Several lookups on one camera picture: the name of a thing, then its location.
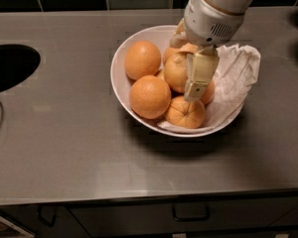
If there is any white crumpled paper liner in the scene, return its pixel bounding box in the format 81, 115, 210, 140
158, 45, 261, 137

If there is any black left cabinet handle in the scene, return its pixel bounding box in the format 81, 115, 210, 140
37, 206, 57, 228

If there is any white ceramic bowl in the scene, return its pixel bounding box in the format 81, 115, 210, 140
109, 25, 245, 139

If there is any black round object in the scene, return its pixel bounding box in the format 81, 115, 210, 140
0, 44, 41, 92

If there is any upper left orange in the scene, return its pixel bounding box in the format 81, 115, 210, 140
124, 41, 161, 80

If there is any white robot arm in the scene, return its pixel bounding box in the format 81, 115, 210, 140
170, 0, 253, 102

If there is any lower left orange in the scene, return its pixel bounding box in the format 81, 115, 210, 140
129, 75, 172, 119

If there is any back orange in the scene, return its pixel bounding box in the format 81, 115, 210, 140
163, 43, 198, 63

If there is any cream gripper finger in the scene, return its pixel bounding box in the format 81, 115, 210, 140
169, 19, 188, 49
184, 46, 220, 102

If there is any right hidden orange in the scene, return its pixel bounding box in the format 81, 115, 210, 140
201, 80, 216, 105

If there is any grey cabinet drawer front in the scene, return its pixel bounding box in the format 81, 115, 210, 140
71, 197, 298, 237

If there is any small middle orange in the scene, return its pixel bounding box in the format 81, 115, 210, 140
155, 69, 165, 80

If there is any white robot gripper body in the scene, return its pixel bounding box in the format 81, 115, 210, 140
184, 0, 244, 46

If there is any yellowish orange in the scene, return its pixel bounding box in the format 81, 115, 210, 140
164, 53, 188, 93

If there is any bottom front orange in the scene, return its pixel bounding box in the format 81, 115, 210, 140
165, 95, 206, 129

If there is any black drawer handle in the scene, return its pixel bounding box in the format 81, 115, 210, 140
172, 203, 211, 222

